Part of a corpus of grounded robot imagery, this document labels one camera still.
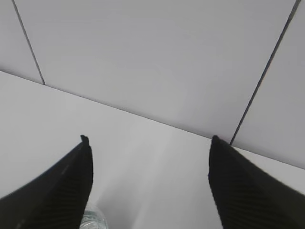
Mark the clear water bottle green label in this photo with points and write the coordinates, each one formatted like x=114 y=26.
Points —
x=93 y=218

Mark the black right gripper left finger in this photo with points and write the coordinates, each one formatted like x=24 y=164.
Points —
x=54 y=200

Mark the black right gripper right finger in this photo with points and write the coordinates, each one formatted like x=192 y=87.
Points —
x=246 y=197

